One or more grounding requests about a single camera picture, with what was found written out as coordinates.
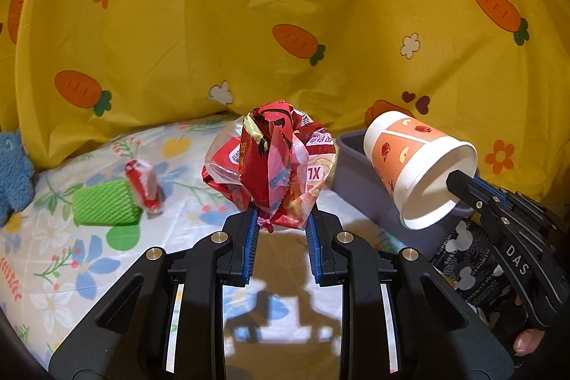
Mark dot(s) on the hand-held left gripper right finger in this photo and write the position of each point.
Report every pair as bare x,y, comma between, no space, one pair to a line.
314,251

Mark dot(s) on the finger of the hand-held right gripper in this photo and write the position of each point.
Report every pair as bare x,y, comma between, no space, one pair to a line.
512,208
503,237

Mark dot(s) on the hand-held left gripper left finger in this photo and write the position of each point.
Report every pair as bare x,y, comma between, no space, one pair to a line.
249,246

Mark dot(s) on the grey plastic bin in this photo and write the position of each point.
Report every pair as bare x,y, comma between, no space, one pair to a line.
356,179

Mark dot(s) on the red snack wrapper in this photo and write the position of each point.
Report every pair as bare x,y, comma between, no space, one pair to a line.
267,157

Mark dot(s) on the orange print paper cup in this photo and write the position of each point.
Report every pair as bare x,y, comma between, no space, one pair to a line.
400,157

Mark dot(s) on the person's right hand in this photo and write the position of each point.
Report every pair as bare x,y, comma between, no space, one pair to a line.
527,342

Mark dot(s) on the black printed bag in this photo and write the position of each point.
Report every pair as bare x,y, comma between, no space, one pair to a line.
472,273

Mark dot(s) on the small red carton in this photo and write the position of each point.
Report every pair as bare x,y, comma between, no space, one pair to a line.
142,184

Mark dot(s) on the green foam net sleeve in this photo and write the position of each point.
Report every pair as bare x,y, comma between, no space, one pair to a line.
102,202

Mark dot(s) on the floral plastic tablecloth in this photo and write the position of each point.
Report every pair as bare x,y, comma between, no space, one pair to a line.
67,273

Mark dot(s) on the yellow carrot print curtain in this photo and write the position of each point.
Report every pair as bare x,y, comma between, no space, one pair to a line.
222,28

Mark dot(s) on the blue plush toy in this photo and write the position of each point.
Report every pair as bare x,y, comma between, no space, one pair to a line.
15,175

